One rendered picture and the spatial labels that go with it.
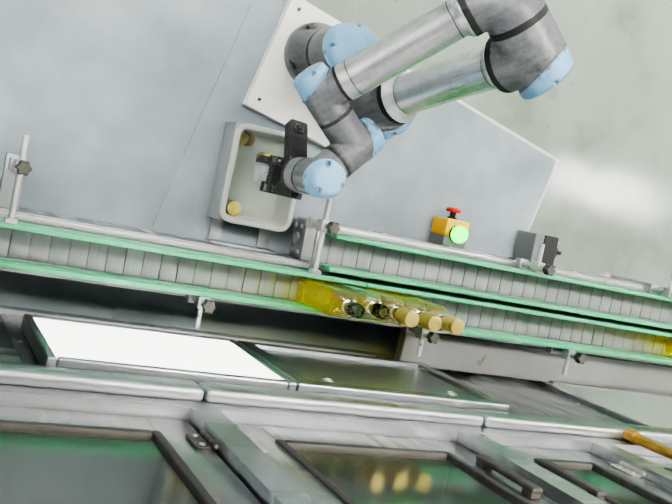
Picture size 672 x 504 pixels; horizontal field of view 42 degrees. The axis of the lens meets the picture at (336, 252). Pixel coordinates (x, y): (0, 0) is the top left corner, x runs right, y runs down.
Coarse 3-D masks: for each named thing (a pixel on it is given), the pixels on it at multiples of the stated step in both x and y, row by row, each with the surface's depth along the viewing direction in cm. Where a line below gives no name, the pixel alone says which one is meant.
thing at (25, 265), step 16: (48, 272) 169; (64, 272) 170; (80, 272) 174; (96, 272) 179; (160, 288) 179; (176, 288) 180; (192, 288) 185; (208, 288) 190; (272, 304) 190; (288, 304) 192; (304, 304) 199; (480, 336) 215; (496, 336) 217; (512, 336) 221; (528, 336) 229; (592, 352) 231; (608, 352) 233; (624, 352) 239
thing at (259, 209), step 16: (240, 128) 194; (256, 128) 196; (256, 144) 204; (272, 144) 206; (240, 160) 203; (240, 176) 203; (224, 192) 195; (240, 192) 204; (256, 192) 206; (224, 208) 195; (256, 208) 206; (272, 208) 208; (288, 208) 203; (240, 224) 198; (256, 224) 199; (272, 224) 203; (288, 224) 202
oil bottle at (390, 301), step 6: (366, 288) 200; (372, 288) 203; (384, 294) 194; (384, 300) 189; (390, 300) 189; (396, 300) 189; (402, 300) 191; (390, 306) 188; (402, 306) 189; (378, 318) 189; (390, 318) 188
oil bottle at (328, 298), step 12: (300, 288) 199; (312, 288) 194; (324, 288) 188; (336, 288) 188; (300, 300) 198; (312, 300) 193; (324, 300) 187; (336, 300) 183; (324, 312) 187; (336, 312) 183
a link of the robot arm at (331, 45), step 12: (336, 24) 189; (348, 24) 186; (360, 24) 187; (324, 36) 188; (336, 36) 185; (348, 36) 185; (360, 36) 186; (372, 36) 187; (312, 48) 193; (324, 48) 187; (336, 48) 184; (348, 48) 185; (360, 48) 186; (312, 60) 194; (324, 60) 188; (336, 60) 185
